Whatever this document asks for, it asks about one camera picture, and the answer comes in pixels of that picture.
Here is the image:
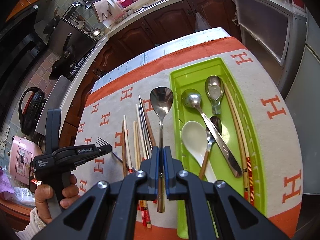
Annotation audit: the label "white ceramic soup spoon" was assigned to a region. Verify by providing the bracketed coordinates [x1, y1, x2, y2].
[181, 121, 215, 183]

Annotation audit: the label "bamboo chopstick dark band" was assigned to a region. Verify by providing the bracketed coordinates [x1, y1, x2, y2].
[225, 85, 250, 202]

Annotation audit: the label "wooden handled steel spoon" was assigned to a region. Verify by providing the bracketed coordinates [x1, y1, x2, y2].
[199, 116, 222, 181]

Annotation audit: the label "large round steel spoon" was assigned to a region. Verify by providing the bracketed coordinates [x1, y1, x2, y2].
[181, 89, 242, 178]

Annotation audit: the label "small steel spoon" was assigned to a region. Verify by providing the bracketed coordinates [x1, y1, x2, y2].
[150, 87, 174, 213]

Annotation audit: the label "long steel serving spoon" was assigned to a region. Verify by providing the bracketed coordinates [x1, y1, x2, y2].
[204, 75, 224, 115]

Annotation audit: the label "white sleeve left forearm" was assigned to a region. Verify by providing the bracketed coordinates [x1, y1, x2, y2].
[16, 207, 50, 240]

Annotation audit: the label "dark wooden kitchen cabinets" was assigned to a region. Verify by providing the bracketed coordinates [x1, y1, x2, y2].
[59, 0, 241, 147]

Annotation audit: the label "white kitchen countertop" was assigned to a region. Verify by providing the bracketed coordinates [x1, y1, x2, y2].
[60, 0, 184, 124]

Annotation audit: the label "person left hand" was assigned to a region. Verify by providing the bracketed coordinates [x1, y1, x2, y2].
[34, 173, 80, 225]

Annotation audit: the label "pink rice cooker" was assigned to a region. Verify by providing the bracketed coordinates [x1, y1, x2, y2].
[9, 136, 42, 185]

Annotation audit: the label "pale bamboo chopstick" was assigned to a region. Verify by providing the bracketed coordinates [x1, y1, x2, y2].
[133, 121, 148, 228]
[133, 121, 152, 229]

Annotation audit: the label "stainless steel chopstick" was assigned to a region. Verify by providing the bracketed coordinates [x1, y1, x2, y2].
[138, 95, 152, 159]

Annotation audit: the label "long brown wooden chopstick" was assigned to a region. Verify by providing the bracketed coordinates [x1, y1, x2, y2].
[140, 99, 156, 149]

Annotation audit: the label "green plastic utensil tray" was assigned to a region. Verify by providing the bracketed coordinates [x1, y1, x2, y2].
[169, 57, 266, 239]

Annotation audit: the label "black electric kettle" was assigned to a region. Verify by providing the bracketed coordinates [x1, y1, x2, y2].
[18, 87, 47, 135]

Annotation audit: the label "orange beige H-pattern cloth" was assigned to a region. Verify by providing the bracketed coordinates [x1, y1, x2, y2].
[74, 37, 303, 239]

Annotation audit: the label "black wok pan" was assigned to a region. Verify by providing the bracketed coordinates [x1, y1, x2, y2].
[49, 33, 78, 81]

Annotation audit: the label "grey refrigerator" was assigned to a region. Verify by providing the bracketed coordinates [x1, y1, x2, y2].
[285, 11, 320, 195]

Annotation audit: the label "grey glass door cabinet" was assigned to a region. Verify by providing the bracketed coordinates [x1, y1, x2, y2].
[234, 0, 306, 98]

